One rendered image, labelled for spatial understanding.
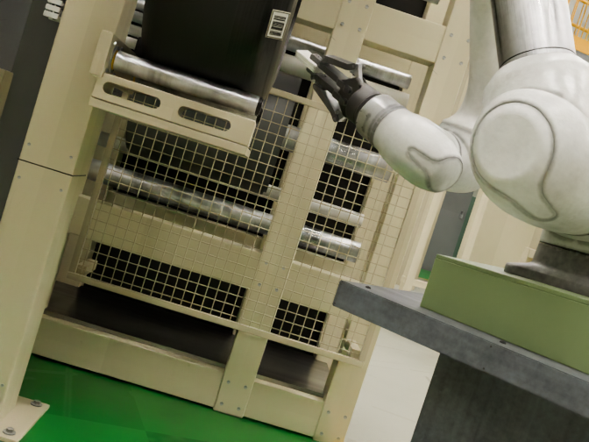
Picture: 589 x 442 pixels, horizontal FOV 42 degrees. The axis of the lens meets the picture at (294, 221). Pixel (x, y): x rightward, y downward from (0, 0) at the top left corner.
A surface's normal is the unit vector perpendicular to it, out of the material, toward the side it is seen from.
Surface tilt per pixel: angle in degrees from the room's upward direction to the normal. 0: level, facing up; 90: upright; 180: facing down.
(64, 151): 90
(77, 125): 90
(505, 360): 90
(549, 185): 120
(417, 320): 90
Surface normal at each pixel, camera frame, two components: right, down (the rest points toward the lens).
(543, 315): -0.62, -0.15
